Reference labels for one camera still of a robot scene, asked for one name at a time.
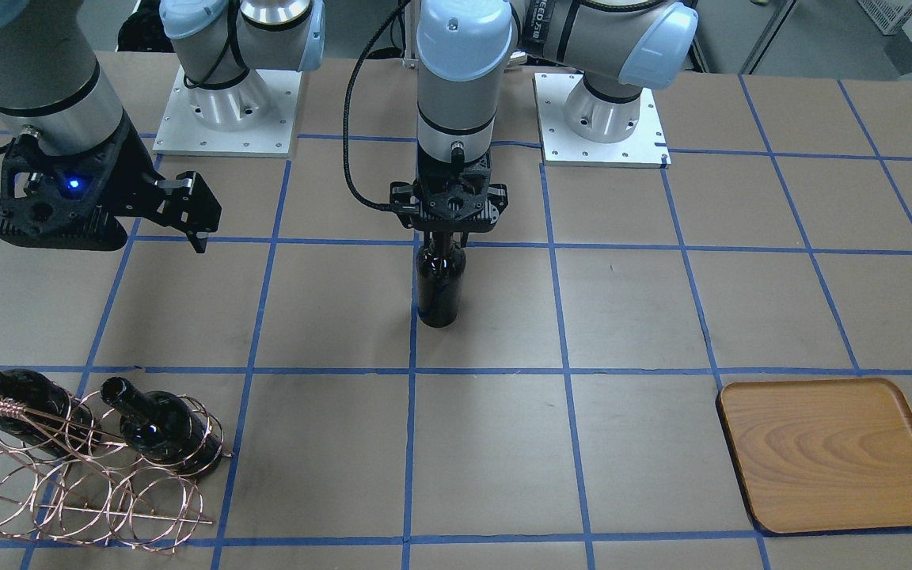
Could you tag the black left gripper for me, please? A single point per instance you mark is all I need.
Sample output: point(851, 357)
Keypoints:
point(401, 194)

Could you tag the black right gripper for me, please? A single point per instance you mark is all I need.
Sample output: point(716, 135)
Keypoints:
point(128, 179)

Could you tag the dark wine bottle carried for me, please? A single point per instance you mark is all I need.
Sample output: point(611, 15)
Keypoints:
point(440, 267)

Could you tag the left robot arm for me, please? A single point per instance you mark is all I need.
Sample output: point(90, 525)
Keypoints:
point(621, 48)

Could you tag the dark wine bottle near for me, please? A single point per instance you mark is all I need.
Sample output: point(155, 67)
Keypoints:
point(163, 429)

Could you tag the dark wine bottle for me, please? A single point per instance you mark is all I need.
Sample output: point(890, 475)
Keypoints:
point(163, 429)
point(33, 389)

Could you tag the dark wine bottle far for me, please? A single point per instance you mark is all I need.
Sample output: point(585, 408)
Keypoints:
point(33, 389)

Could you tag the wooden serving tray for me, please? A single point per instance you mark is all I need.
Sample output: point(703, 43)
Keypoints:
point(814, 456)

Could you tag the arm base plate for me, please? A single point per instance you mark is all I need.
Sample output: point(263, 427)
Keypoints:
point(579, 129)
point(257, 118)

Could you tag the copper wire bottle basket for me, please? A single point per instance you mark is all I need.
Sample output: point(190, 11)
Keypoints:
point(106, 494)

